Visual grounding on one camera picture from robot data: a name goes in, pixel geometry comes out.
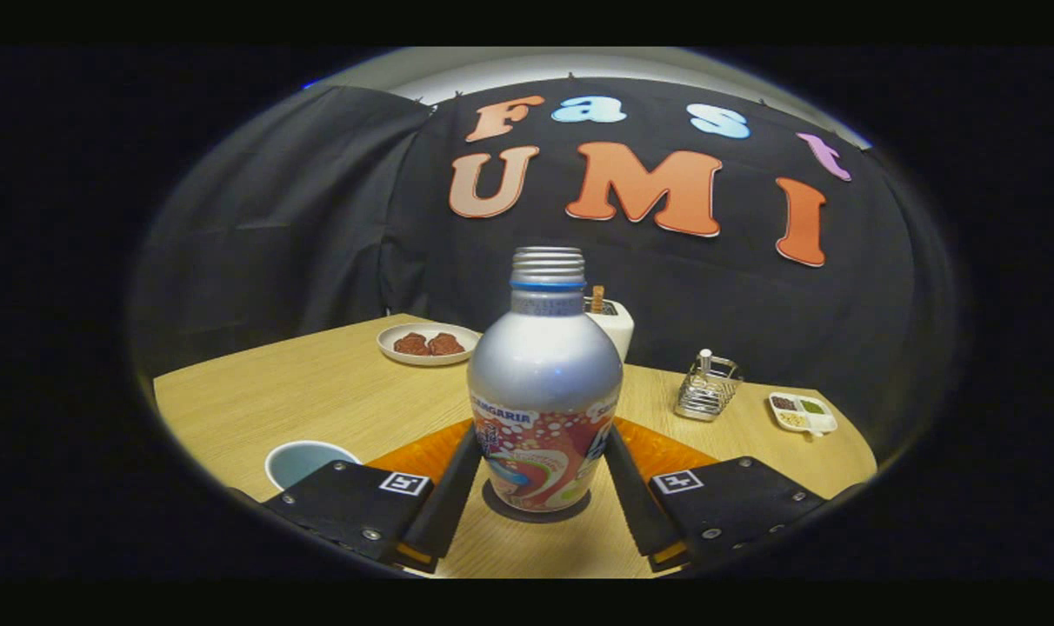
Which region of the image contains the white plate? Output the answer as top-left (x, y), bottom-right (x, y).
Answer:
top-left (377, 323), bottom-right (483, 367)

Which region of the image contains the wooden table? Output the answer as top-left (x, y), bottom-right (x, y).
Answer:
top-left (153, 313), bottom-right (878, 579)

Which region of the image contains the metal wire basket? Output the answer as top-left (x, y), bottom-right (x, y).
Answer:
top-left (674, 350), bottom-right (744, 423)

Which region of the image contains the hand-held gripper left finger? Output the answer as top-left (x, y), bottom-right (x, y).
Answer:
top-left (262, 420), bottom-right (484, 575)

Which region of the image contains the white cup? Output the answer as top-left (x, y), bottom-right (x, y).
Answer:
top-left (264, 440), bottom-right (363, 492)

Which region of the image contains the brown round coaster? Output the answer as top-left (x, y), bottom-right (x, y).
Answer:
top-left (482, 478), bottom-right (592, 524)

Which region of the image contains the white toaster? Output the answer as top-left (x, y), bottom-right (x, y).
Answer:
top-left (584, 296), bottom-right (635, 364)

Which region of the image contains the silver juice bottle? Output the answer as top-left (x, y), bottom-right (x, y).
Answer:
top-left (467, 247), bottom-right (624, 514)

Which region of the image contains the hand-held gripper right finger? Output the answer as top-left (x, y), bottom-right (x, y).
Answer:
top-left (604, 419), bottom-right (828, 573)

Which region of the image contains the white divided condiment tray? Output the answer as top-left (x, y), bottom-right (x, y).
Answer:
top-left (769, 391), bottom-right (838, 437)

